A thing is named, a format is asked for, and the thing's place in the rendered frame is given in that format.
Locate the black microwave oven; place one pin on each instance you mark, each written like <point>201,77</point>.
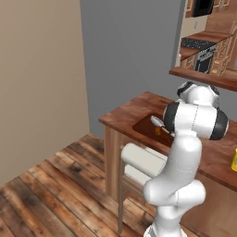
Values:
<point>202,7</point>

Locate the yellow container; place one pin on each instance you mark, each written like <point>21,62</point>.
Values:
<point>234,160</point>

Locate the wooden dining counter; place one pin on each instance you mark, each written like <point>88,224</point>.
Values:
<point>111,148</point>

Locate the wooden wall cupboards run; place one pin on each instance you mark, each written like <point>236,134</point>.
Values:
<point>219,4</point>

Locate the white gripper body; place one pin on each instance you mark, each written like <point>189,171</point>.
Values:
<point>158,121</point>

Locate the white cushioned wooden stool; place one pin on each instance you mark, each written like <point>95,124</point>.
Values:
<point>139,157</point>

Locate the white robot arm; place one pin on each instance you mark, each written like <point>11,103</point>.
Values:
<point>185,160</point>

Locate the black oven with hob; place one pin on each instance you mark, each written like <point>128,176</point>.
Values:
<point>203,60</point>

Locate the small orange-brown block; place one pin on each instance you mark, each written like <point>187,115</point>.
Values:
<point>158,131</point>

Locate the dark brown tray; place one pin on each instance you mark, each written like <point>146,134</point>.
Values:
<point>145,128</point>

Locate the wooden raised counter ledge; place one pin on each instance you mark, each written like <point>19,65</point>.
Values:
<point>200,77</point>

